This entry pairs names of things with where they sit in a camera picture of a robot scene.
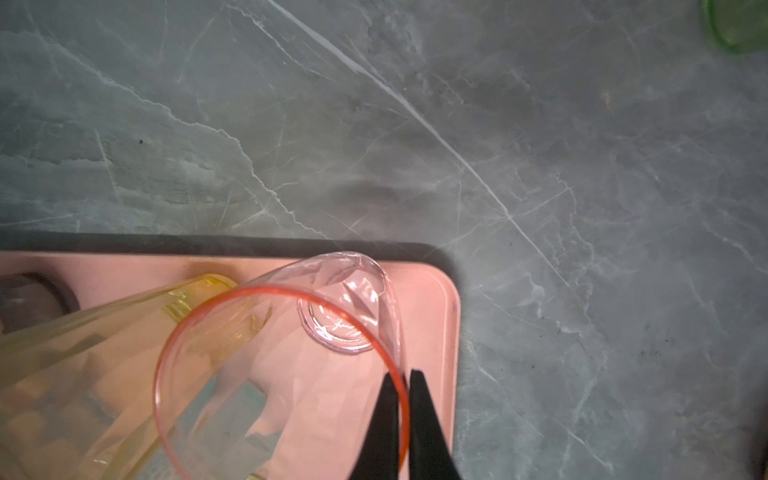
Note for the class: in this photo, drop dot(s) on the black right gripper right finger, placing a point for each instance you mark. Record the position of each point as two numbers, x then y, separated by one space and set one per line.
429 456

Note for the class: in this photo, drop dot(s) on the yellow plastic cup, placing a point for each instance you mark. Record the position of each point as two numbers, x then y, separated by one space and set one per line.
76 392

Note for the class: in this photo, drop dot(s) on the light green plastic cup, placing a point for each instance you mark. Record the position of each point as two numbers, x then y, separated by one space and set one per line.
736 26

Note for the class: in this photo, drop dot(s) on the teal plastic cup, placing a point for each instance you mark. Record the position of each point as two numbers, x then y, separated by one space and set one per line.
218 447

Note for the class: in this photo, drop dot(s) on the pink plastic cup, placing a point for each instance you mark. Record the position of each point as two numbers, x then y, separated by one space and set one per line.
316 336

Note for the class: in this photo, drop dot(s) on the pink rectangular tray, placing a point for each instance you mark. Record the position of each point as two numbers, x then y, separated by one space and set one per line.
428 302

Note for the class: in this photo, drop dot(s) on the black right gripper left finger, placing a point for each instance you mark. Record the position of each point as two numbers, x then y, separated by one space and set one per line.
379 455

